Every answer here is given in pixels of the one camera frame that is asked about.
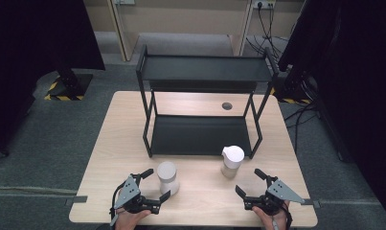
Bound black cables on floor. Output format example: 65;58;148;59
284;76;324;155

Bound white wall socket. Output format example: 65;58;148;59
252;0;277;10

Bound black stand base with striped tape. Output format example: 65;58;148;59
270;65;319;105
44;68;95;102

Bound person's right hand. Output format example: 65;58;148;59
251;200;291;230

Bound black cables at wall socket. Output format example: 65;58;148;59
245;4;290;62

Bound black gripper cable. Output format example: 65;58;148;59
109;183;128;219
280;204;294;230

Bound black two-tier metal shelf rack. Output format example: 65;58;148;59
135;44;281;160

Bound grey floor tape strip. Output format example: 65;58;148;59
64;195;89;207
304;198;322;209

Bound person's left hand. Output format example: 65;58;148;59
114;208;152;230

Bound glass jar with spouted white lid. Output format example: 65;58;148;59
220;145;246;179

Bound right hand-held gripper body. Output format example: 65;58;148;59
243;178;307;216

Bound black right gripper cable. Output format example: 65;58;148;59
280;204;294;230

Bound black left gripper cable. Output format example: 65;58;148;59
109;183;128;219

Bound glass jar with round white lid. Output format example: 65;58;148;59
156;161;181;196

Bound black curtain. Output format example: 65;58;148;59
277;0;386;224
0;0;106;165

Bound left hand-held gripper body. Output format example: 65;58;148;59
113;174;162;215

